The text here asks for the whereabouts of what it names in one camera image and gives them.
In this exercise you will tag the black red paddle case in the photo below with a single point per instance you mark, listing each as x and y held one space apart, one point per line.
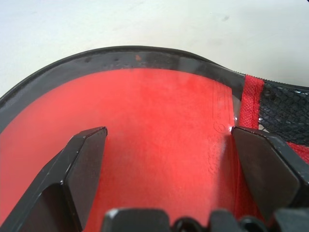
251 101

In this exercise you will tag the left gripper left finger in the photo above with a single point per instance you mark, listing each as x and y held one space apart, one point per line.
60 183

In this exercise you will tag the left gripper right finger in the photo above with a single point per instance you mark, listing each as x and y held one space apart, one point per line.
268 169

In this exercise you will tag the red table tennis paddle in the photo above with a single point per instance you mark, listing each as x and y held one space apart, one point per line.
157 120

